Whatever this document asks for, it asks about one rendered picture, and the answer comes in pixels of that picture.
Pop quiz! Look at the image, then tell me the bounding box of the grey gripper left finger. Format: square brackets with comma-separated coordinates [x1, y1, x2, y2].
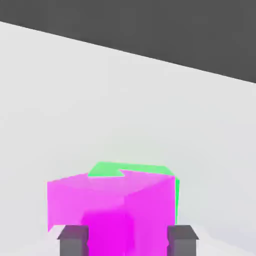
[48, 224, 90, 256]

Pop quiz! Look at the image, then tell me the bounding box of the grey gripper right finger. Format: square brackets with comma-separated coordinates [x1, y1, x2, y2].
[166, 224, 209, 256]

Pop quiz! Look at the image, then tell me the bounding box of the small magenta cube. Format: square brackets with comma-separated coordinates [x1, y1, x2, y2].
[46, 169, 176, 256]

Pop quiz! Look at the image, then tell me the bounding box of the small green cube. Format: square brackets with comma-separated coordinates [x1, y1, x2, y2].
[87, 161, 180, 226]

